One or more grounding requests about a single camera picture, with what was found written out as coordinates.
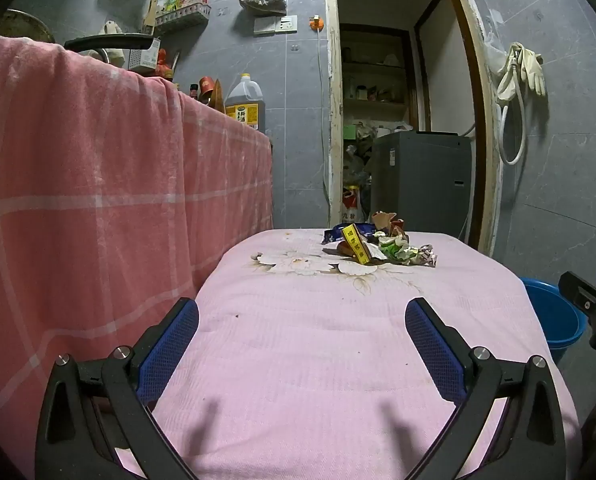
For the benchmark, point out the small white wrapper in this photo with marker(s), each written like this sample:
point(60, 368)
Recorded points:
point(375, 251)

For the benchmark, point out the white wall switch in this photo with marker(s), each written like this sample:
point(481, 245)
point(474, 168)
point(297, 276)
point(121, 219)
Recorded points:
point(264, 26)

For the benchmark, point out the grey washing machine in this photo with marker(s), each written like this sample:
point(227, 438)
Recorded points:
point(418, 180)

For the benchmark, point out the pile of plastic bags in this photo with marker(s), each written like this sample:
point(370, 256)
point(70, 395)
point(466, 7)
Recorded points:
point(356, 165)

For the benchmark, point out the orange red bottle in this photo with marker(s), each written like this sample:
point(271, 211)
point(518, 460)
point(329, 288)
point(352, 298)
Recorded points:
point(163, 65)

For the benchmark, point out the beige hanging cloth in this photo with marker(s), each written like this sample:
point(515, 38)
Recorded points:
point(109, 27)

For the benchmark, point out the red white sack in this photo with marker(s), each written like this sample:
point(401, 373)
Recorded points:
point(351, 207)

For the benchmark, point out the black pan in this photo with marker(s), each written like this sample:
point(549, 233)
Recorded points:
point(108, 41)

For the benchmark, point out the wooden storage shelf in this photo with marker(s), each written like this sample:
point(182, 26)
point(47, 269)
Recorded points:
point(373, 64)

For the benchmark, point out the red tin can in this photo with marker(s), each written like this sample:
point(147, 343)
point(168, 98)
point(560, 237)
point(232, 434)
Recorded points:
point(206, 89)

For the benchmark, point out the blue plastic basin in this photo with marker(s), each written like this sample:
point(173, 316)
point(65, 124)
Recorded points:
point(553, 315)

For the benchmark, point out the white wall rack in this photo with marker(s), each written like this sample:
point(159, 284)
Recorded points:
point(183, 16)

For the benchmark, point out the green white wrapper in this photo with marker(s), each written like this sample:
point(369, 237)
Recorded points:
point(390, 249)

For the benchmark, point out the yellow label packet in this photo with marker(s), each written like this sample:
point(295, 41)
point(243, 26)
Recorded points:
point(356, 245)

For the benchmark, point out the white wall socket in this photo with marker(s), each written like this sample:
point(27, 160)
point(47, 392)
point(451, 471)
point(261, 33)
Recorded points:
point(286, 24)

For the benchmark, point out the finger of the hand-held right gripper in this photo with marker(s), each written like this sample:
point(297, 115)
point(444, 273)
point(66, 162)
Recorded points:
point(580, 296)

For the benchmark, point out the dark sauce bottle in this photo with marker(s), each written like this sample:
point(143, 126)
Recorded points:
point(193, 92)

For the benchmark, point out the brown wooden utensil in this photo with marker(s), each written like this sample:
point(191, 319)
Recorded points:
point(218, 97)

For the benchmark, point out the wooden door frame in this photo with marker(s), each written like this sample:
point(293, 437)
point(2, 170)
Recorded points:
point(334, 110)

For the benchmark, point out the wooden cutting board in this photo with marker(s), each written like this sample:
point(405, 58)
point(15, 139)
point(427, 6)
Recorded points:
point(150, 17)

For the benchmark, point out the blue snack wrapper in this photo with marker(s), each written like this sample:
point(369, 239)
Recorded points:
point(335, 234)

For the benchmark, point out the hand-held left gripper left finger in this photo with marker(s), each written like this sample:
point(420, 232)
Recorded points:
point(170, 355)

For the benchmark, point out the orange plug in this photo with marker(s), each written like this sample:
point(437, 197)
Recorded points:
point(316, 23)

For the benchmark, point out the pink checked cloth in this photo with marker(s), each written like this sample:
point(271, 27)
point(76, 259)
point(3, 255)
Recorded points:
point(78, 185)

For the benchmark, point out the green box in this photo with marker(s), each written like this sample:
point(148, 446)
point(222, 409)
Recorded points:
point(350, 132)

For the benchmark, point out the metal wok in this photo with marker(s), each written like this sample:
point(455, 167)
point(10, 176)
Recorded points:
point(30, 25)

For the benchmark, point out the pink floral blanket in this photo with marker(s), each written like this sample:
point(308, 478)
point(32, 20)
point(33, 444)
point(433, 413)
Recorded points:
point(303, 350)

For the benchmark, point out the white utensil holder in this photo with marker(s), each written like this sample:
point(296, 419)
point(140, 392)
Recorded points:
point(145, 57)

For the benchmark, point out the white jar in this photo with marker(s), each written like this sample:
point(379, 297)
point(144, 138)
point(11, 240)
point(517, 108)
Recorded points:
point(361, 92)

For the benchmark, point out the cooking oil bottle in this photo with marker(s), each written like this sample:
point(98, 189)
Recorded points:
point(245, 102)

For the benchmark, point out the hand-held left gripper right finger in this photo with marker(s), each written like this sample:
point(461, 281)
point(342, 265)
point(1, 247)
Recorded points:
point(433, 355)

